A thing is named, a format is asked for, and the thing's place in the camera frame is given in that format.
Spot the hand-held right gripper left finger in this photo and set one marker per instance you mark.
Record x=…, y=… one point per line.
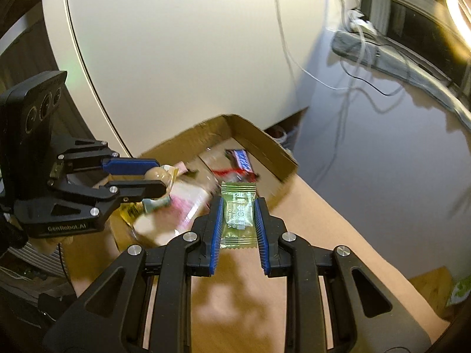
x=217, y=235

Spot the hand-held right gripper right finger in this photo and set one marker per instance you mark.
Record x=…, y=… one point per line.
x=261, y=235

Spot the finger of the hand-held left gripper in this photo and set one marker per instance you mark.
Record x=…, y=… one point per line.
x=132, y=166
x=143, y=189

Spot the green candy packet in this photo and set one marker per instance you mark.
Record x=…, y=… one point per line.
x=238, y=220

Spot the red snack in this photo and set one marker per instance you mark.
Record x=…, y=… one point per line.
x=226, y=172

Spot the brown chocolate bar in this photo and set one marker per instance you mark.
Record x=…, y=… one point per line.
x=243, y=160

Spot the cardboard box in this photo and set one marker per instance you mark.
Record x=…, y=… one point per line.
x=265, y=143

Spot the small yellow packet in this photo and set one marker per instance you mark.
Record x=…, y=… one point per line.
x=130, y=213

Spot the clear pink snack bag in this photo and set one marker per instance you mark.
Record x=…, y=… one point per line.
x=184, y=206

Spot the beige tablecloth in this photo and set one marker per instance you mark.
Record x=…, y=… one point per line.
x=349, y=246

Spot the grey ribbed panel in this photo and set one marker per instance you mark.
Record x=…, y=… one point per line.
x=33, y=261

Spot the white cabinet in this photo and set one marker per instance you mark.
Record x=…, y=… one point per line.
x=184, y=44

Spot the green and white bag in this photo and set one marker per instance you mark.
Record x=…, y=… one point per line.
x=460, y=291

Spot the white plug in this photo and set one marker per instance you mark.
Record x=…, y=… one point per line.
x=358, y=22

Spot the bright lamp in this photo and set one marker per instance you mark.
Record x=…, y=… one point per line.
x=458, y=14

